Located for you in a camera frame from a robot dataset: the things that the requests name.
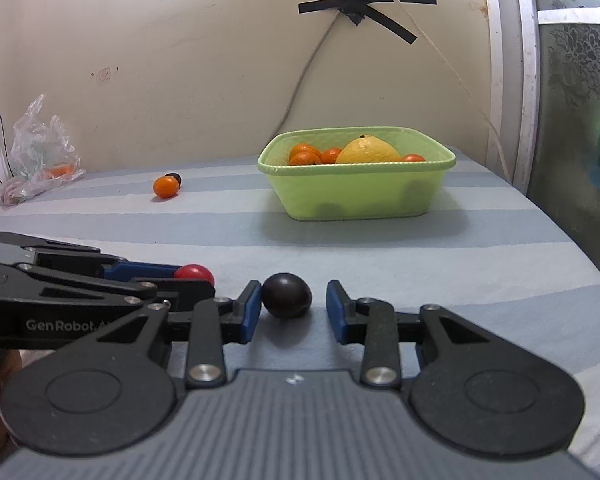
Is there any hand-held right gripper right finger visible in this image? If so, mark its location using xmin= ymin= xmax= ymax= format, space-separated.
xmin=326 ymin=280 xmax=494 ymax=389

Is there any light green plastic basket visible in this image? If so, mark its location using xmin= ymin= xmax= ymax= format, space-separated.
xmin=257 ymin=126 xmax=456 ymax=221

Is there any floral patterned glass panel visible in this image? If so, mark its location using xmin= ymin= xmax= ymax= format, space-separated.
xmin=527 ymin=0 xmax=600 ymax=286

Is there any grey wall cable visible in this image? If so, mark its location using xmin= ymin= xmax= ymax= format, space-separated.
xmin=278 ymin=10 xmax=348 ymax=133

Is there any large yellow-orange citrus fruit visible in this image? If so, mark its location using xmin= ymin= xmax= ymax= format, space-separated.
xmin=336 ymin=135 xmax=402 ymax=164

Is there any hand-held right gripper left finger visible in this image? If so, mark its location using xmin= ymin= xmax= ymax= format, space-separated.
xmin=95 ymin=280 xmax=264 ymax=390

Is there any black tape cross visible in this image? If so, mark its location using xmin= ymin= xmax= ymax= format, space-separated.
xmin=298 ymin=0 xmax=438 ymax=45

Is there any clear plastic bag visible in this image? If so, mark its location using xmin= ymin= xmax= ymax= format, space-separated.
xmin=0 ymin=94 xmax=87 ymax=208

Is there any white door frame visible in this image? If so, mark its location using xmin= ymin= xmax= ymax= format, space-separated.
xmin=482 ymin=0 xmax=600 ymax=201

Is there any red tomato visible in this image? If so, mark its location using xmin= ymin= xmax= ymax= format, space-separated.
xmin=174 ymin=263 xmax=215 ymax=286

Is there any striped blue bedsheet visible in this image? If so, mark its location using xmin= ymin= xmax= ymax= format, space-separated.
xmin=0 ymin=147 xmax=600 ymax=476

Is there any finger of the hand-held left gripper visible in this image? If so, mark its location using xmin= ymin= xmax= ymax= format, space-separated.
xmin=0 ymin=261 xmax=217 ymax=312
xmin=0 ymin=231 xmax=183 ymax=282

